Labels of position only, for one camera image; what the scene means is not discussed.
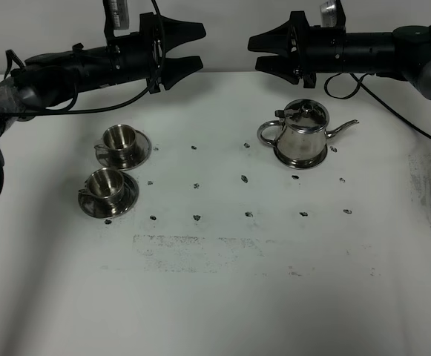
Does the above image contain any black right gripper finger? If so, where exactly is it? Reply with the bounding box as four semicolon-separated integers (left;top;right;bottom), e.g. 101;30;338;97
255;56;299;85
248;22;292;56

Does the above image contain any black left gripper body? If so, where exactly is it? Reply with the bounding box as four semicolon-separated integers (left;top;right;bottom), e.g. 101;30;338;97
105;12;161;93

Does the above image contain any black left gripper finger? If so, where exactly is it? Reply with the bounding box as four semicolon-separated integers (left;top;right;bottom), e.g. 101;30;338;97
159;16;205;54
161;56;203;90

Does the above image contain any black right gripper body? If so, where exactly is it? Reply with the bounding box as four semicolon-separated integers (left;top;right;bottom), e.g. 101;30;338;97
289;11;345;88

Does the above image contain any stainless steel teapot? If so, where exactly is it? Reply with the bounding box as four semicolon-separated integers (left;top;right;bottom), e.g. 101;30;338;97
257;99;359;159

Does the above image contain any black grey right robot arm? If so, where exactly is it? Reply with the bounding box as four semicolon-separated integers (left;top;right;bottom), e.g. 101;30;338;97
248;1;431;100

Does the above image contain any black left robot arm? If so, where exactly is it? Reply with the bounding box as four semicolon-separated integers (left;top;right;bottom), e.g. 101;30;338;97
0;13;206;194

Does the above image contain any far stainless steel saucer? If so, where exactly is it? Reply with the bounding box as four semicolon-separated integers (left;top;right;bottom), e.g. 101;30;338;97
94;129;152;171

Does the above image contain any stainless steel saucer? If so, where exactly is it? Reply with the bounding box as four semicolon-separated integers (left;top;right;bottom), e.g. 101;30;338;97
78;174;139;219
94;129;152;171

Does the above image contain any far stainless steel teacup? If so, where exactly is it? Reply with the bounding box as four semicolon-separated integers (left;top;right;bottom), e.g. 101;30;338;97
94;124;136;158

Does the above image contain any stainless steel teacup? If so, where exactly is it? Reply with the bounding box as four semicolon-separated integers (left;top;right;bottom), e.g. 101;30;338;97
94;124;136;158
79;168;125;205

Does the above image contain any round steel teapot coaster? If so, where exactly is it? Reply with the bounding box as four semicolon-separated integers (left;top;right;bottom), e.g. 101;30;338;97
273;146;328;170

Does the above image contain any near stainless steel teacup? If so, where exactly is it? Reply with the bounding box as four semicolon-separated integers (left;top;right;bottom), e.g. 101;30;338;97
79;168;125;205

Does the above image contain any near stainless steel saucer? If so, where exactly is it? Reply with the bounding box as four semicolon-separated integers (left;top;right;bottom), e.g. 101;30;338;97
78;174;139;219

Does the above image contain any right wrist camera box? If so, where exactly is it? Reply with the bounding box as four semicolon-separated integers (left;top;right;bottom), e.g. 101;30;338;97
320;0;346;27

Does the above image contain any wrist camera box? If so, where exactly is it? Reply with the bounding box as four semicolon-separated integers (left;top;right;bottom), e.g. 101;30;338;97
102;0;130;40
320;0;346;27

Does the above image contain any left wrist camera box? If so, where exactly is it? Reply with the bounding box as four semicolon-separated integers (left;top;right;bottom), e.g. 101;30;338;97
102;0;130;40

